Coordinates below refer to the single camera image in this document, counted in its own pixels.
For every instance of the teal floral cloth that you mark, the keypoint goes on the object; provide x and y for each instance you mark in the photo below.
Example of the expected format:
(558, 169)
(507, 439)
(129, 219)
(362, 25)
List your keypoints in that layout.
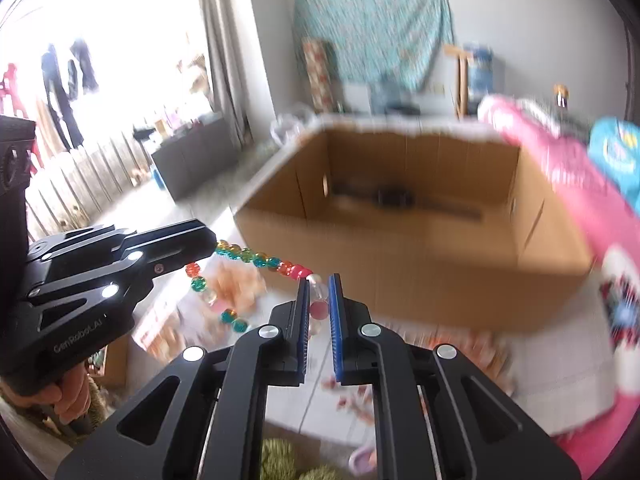
(375, 25)

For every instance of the pink flower blanket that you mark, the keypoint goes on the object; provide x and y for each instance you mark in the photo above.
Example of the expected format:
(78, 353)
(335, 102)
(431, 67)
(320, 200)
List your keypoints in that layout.
(575, 185)

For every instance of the wooden plank fence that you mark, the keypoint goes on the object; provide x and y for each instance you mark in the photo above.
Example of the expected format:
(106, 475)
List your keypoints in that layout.
(90, 180)

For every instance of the blue water bottle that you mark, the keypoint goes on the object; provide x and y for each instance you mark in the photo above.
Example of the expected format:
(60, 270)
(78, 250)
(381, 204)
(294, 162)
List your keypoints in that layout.
(482, 75)

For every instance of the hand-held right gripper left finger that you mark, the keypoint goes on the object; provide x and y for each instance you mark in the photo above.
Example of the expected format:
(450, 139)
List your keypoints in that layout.
(302, 330)

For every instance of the grey curtain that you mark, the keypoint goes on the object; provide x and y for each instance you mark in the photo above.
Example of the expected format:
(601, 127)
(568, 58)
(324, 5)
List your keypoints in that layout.
(225, 60)

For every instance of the grey cabinet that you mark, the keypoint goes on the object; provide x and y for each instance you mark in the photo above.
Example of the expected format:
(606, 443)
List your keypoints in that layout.
(200, 155)

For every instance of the red plastic chair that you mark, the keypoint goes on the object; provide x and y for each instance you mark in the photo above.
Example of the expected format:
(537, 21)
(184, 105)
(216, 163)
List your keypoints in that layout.
(10, 90)

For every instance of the brown cardboard box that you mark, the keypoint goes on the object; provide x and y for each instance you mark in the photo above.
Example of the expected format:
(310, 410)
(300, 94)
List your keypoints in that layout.
(400, 270)

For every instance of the green plush toy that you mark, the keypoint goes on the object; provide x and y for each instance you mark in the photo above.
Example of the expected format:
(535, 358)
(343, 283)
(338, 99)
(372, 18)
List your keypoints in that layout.
(277, 457)

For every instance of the hanging dark clothes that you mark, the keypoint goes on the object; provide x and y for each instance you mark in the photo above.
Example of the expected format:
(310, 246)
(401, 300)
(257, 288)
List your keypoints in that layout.
(62, 95)

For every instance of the person's left hand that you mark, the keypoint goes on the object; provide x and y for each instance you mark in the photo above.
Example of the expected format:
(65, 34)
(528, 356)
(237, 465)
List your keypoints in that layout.
(67, 395)

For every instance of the blue printed cloth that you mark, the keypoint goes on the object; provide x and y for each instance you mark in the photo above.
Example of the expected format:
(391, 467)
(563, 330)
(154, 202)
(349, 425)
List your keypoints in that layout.
(617, 150)

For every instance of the clear plastic bag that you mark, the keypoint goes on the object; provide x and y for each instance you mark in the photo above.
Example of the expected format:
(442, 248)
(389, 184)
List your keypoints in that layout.
(292, 122)

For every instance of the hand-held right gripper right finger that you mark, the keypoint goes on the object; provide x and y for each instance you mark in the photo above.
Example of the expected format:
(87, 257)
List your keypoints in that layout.
(336, 330)

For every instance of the pink slipper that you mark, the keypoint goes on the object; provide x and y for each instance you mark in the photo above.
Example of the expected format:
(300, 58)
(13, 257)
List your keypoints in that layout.
(361, 462)

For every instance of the brown mushroom figurine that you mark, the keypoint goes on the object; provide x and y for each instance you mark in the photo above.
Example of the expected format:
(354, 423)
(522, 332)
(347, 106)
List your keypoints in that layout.
(561, 96)

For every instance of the rolled patterned mat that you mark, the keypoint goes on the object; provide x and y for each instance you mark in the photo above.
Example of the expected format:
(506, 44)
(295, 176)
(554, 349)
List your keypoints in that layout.
(320, 77)

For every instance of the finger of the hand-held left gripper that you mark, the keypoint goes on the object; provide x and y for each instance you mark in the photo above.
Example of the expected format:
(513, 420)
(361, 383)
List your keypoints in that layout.
(170, 235)
(100, 280)

